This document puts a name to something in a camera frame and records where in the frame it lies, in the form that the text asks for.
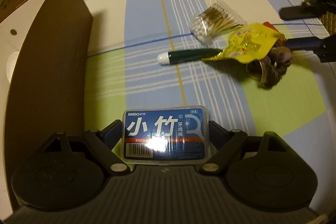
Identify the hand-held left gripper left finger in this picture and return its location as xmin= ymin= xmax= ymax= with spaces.
xmin=39 ymin=120 xmax=129 ymax=176

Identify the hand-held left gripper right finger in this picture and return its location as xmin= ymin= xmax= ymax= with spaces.
xmin=201 ymin=121 xmax=292 ymax=173

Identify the dark hair scrunchie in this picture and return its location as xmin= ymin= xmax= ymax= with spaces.
xmin=247 ymin=43 xmax=293 ymax=89

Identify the blue floss pick box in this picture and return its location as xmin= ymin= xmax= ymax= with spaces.
xmin=122 ymin=106 xmax=210 ymax=163

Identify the yellow snack packet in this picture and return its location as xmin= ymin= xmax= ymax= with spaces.
xmin=205 ymin=22 xmax=285 ymax=64

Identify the dark green tube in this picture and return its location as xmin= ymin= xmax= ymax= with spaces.
xmin=157 ymin=48 xmax=223 ymax=65

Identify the clear cotton swab pack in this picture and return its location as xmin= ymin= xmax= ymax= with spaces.
xmin=189 ymin=0 xmax=247 ymax=43

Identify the brown storage box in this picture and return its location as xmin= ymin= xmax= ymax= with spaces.
xmin=0 ymin=0 xmax=93 ymax=224

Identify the white rice spoon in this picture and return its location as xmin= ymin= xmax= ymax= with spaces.
xmin=7 ymin=52 xmax=20 ymax=83

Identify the checked tablecloth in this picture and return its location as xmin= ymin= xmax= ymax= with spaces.
xmin=75 ymin=0 xmax=336 ymax=159

